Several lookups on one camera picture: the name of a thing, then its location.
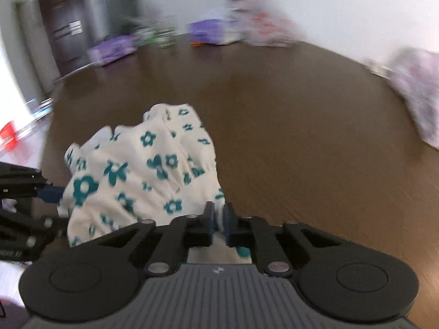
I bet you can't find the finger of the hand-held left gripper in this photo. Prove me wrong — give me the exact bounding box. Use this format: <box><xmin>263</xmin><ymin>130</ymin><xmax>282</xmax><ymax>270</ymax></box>
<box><xmin>0</xmin><ymin>211</ymin><xmax>70</xmax><ymax>262</ymax></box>
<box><xmin>0</xmin><ymin>162</ymin><xmax>64</xmax><ymax>204</ymax></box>

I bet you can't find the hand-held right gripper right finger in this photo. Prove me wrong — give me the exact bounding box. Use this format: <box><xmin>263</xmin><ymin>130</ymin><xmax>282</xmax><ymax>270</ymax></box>
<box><xmin>223</xmin><ymin>203</ymin><xmax>344</xmax><ymax>277</ymax></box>

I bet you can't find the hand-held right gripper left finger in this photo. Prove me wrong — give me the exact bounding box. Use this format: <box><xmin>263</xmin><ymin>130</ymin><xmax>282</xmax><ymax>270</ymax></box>
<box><xmin>99</xmin><ymin>202</ymin><xmax>215</xmax><ymax>277</ymax></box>

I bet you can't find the white teal floral garment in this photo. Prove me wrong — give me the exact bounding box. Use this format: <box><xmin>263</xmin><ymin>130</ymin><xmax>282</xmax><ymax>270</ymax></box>
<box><xmin>58</xmin><ymin>103</ymin><xmax>252</xmax><ymax>264</ymax></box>

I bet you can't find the red container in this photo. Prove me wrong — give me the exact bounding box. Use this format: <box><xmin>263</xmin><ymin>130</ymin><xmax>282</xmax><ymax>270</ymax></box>
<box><xmin>0</xmin><ymin>121</ymin><xmax>18</xmax><ymax>151</ymax></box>

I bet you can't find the purple box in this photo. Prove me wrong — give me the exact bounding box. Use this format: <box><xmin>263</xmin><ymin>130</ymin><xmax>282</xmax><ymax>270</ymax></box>
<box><xmin>187</xmin><ymin>18</ymin><xmax>241</xmax><ymax>46</ymax></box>
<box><xmin>86</xmin><ymin>35</ymin><xmax>137</xmax><ymax>67</ymax></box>

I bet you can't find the dark brown door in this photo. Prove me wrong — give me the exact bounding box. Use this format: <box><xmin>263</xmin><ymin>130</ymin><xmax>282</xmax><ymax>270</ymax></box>
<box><xmin>37</xmin><ymin>0</ymin><xmax>94</xmax><ymax>78</ymax></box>

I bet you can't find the green and white packet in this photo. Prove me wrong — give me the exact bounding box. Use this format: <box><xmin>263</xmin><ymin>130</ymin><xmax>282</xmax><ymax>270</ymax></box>
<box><xmin>136</xmin><ymin>15</ymin><xmax>177</xmax><ymax>49</ymax></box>

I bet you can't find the flower vase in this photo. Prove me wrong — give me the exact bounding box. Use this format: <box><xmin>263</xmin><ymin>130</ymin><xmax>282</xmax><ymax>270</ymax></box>
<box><xmin>224</xmin><ymin>0</ymin><xmax>304</xmax><ymax>48</ymax></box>

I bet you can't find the purple floral garment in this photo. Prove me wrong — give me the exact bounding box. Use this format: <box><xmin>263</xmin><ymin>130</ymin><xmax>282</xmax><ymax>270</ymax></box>
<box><xmin>386</xmin><ymin>47</ymin><xmax>439</xmax><ymax>149</ymax></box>

